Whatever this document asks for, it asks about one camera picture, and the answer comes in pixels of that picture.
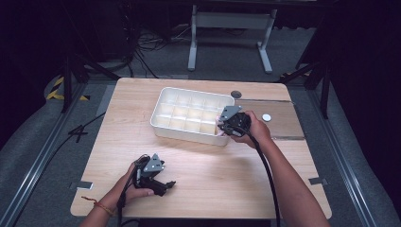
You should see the white compartment storage box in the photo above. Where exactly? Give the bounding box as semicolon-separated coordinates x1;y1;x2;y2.
149;86;236;148

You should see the grey metal floor rail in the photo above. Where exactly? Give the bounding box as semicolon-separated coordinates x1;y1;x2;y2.
0;80;87;227
306;89;380;227

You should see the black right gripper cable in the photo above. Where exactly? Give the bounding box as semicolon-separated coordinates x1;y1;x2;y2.
229;124;283;227

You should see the person's right hand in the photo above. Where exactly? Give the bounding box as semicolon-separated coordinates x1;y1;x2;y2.
231;110;273;149

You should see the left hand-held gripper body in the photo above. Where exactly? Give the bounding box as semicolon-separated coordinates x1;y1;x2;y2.
133;152;166;191

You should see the yellow black hazard tape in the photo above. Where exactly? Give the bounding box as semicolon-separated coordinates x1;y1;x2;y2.
45;76;91;102

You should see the grey tape piece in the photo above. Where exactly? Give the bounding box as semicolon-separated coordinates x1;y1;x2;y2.
308;177;329;186

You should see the black tape cross mark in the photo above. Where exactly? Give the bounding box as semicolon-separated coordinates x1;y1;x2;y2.
67;124;90;144

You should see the thin black floor cable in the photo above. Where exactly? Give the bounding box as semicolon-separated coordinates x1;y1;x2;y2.
12;111;107;227

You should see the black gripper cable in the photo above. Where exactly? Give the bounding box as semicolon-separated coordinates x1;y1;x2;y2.
229;124;283;227
115;153;151;227

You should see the black tripod stand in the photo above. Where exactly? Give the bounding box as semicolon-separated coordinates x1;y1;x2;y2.
60;51;121;114
276;59;333;120

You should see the person's left hand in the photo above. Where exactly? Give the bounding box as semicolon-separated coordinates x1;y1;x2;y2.
108;162;156;208

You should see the white metal stand frame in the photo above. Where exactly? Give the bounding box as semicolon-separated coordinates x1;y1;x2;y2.
187;4;279;75

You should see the bundle of black floor cables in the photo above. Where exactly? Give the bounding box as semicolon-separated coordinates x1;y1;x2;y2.
125;26;191;79

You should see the red string bracelet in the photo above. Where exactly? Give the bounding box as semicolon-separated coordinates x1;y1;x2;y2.
80;196;114;218

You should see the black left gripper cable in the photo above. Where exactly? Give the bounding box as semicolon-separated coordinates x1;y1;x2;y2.
115;153;151;227

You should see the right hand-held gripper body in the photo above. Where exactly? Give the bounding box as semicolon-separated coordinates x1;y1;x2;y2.
218;105;253;138

